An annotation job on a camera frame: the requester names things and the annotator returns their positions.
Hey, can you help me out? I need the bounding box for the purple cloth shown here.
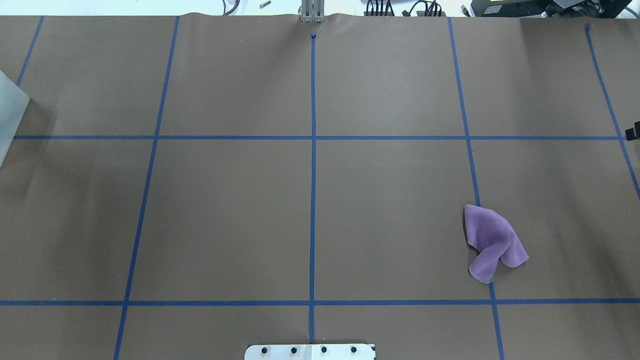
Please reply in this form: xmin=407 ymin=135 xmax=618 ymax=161
xmin=462 ymin=204 xmax=530 ymax=284

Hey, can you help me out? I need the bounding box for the clear plastic box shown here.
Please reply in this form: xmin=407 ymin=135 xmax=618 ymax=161
xmin=0 ymin=71 xmax=30 ymax=163

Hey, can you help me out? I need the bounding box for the aluminium frame post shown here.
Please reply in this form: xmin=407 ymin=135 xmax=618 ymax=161
xmin=299 ymin=0 xmax=326 ymax=24

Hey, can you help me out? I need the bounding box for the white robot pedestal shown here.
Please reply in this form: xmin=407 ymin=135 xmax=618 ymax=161
xmin=244 ymin=343 xmax=377 ymax=360

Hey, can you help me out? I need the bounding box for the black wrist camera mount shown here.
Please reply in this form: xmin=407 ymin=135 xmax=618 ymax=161
xmin=624 ymin=121 xmax=640 ymax=142

